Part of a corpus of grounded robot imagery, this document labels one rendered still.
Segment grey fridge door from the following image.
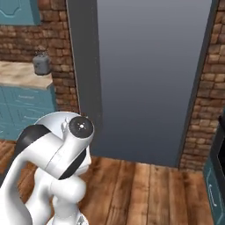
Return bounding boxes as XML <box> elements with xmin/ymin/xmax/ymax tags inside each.
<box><xmin>96</xmin><ymin>0</ymin><xmax>213</xmax><ymax>168</ymax></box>

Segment grey fridge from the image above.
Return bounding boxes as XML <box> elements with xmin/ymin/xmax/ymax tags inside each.
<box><xmin>65</xmin><ymin>0</ymin><xmax>220</xmax><ymax>169</ymax></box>

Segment grey metal canister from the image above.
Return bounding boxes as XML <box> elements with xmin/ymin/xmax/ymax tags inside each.
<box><xmin>32</xmin><ymin>49</ymin><xmax>51</xmax><ymax>76</ymax></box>

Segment teal base cupboards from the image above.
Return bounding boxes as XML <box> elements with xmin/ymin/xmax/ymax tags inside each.
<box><xmin>0</xmin><ymin>83</ymin><xmax>57</xmax><ymax>142</ymax></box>

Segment black oven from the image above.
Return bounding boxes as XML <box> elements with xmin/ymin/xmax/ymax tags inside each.
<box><xmin>210</xmin><ymin>108</ymin><xmax>225</xmax><ymax>188</ymax></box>

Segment teal drawer front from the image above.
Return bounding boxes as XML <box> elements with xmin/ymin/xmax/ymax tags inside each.
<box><xmin>203</xmin><ymin>157</ymin><xmax>225</xmax><ymax>225</ymax></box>

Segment white drawer handle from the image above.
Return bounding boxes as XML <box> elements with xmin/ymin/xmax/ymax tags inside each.
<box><xmin>207</xmin><ymin>175</ymin><xmax>218</xmax><ymax>207</ymax></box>

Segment teal wall cupboard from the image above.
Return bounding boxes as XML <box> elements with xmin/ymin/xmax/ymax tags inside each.
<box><xmin>0</xmin><ymin>0</ymin><xmax>41</xmax><ymax>26</ymax></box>

